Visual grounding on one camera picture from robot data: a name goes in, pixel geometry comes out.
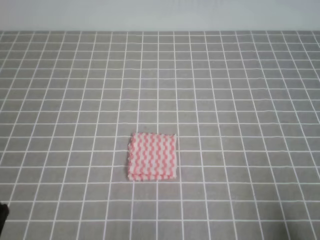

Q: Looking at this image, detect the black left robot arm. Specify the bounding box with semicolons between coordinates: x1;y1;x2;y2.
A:
0;203;10;229

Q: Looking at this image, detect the pink white wavy towel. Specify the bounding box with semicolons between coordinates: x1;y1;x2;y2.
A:
127;132;178;182

